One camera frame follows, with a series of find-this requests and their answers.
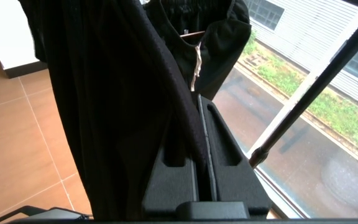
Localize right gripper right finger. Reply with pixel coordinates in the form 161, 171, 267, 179
197, 95, 272, 218

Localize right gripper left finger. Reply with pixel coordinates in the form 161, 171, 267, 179
141, 124, 198, 218

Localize black garment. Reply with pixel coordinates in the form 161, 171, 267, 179
19, 0, 208, 220

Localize black shorts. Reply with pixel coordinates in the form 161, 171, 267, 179
144, 0, 252, 101

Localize pink clothes hanger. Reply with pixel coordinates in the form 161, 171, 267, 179
180, 30, 205, 39

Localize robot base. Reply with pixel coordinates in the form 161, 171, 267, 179
0, 205, 93, 222

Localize black clothes rack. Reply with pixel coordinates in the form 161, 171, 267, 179
249, 0, 358, 169

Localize window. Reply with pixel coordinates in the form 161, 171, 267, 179
211, 0, 358, 218

